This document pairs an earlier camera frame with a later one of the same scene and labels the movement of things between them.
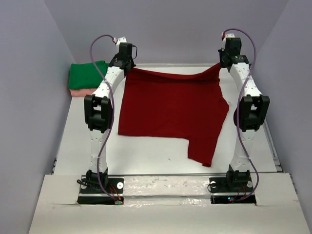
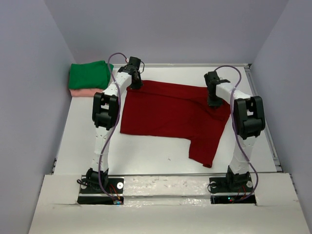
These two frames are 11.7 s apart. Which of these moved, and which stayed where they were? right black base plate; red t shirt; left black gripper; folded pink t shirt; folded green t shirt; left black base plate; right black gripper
Moved: right black gripper; left black gripper; red t shirt
Stayed: left black base plate; right black base plate; folded pink t shirt; folded green t shirt
